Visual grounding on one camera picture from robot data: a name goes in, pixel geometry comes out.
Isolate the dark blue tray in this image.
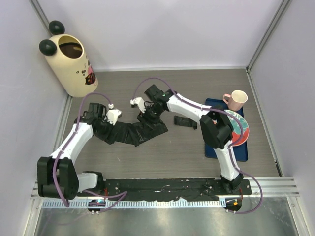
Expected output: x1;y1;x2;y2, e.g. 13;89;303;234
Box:
204;98;248;162

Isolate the aluminium frame rail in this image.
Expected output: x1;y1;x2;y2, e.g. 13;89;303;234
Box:
31;177;300;199

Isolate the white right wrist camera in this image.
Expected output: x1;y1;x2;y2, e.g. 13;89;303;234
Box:
130;97;146;113

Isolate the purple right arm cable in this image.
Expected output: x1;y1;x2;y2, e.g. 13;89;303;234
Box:
132;77;263;215

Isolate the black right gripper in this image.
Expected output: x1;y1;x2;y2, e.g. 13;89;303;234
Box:
137;104;165;134

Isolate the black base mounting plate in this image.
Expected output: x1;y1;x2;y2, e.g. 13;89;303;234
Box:
93;178;252;202

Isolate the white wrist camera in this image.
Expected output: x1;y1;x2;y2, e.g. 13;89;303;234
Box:
130;97;146;113
106;103;122;125

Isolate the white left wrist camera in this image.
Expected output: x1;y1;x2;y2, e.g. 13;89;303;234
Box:
106;103;122;125

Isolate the pink ceramic mug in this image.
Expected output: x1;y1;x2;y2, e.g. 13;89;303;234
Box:
222;90;248;112

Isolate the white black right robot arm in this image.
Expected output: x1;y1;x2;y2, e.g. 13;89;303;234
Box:
130;85;244;194

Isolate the white slotted cable duct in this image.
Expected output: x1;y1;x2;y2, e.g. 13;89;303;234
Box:
41;198;226;209

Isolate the red teal floral plate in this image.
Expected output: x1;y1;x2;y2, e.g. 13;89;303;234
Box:
225;110;250;146

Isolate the black trash bag roll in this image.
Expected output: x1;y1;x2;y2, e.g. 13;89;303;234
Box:
174;116;197;130

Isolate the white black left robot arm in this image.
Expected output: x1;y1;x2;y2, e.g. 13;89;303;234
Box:
37;103;122;201

